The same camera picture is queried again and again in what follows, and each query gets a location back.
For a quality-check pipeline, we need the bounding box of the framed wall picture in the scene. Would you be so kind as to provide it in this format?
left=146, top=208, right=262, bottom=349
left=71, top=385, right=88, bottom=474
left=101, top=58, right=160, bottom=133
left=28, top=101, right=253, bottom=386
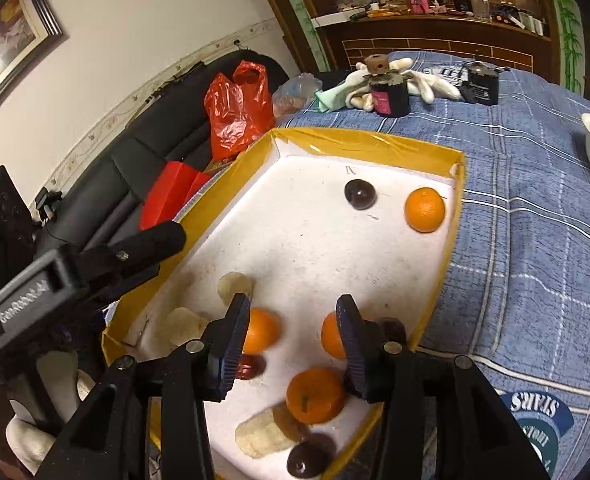
left=0, top=0, right=64, bottom=103

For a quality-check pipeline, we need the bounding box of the beige banana chunk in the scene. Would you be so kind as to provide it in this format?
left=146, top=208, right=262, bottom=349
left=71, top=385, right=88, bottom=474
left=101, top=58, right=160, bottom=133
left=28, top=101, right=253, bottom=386
left=235, top=403, right=308, bottom=460

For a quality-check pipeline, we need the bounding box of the white glove pile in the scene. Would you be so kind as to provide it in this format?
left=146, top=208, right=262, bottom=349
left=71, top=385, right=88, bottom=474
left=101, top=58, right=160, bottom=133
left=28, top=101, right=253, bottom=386
left=315, top=54, right=462, bottom=118

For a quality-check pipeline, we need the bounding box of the yellow rimmed white tray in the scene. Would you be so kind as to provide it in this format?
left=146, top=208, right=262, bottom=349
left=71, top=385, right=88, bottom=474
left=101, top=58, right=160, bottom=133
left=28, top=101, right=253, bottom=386
left=103, top=128, right=466, bottom=479

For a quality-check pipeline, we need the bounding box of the black jar on table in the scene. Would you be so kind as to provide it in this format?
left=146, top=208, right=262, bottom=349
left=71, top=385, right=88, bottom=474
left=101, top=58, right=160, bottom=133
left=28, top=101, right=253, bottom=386
left=460, top=61, right=500, bottom=106

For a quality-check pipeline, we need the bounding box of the dark purple plum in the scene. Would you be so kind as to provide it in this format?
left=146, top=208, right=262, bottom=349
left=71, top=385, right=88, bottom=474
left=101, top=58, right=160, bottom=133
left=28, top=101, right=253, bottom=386
left=344, top=179, right=377, bottom=210

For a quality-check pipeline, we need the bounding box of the large pale orange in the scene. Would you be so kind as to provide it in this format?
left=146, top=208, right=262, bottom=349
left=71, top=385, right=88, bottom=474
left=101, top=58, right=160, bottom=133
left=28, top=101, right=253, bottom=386
left=320, top=312, right=346, bottom=360

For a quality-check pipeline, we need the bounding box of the orange tangerine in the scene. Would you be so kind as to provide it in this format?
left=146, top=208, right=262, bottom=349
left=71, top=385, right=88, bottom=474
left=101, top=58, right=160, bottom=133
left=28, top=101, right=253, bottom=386
left=285, top=367, right=347, bottom=425
left=405, top=188, right=446, bottom=233
left=243, top=308, right=282, bottom=356

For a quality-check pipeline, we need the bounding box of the red jujube date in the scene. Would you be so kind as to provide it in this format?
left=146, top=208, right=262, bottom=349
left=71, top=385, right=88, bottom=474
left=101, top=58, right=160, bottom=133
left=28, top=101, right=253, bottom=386
left=235, top=353, right=266, bottom=380

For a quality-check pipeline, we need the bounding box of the red plastic bag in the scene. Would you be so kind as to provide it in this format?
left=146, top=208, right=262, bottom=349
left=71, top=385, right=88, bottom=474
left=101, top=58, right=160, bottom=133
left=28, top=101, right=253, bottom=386
left=204, top=61, right=275, bottom=162

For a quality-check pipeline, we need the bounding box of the white gloved left hand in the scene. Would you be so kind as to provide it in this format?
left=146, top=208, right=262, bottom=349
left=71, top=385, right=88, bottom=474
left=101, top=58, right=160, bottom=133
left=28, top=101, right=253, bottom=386
left=5, top=351, right=95, bottom=474

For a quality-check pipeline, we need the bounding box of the dark jar with cork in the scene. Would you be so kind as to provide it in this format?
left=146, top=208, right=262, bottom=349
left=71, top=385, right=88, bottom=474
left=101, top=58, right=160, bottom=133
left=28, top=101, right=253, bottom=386
left=365, top=54, right=412, bottom=118

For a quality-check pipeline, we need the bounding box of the blue plaid tablecloth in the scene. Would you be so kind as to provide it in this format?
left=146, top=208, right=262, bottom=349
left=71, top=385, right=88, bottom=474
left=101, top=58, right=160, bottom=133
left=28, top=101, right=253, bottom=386
left=289, top=66, right=590, bottom=479

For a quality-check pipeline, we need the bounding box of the wooden counter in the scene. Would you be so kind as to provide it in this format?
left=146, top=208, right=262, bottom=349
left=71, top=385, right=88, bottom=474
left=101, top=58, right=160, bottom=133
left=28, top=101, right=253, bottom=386
left=311, top=10, right=560, bottom=82

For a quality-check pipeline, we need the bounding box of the black sofa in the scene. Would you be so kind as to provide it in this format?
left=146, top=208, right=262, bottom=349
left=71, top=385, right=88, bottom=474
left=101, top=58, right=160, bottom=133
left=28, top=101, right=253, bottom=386
left=34, top=50, right=287, bottom=256

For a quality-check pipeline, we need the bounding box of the red box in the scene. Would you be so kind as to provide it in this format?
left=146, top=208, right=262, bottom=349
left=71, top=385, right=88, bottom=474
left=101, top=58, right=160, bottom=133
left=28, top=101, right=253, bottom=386
left=138, top=162, right=210, bottom=231

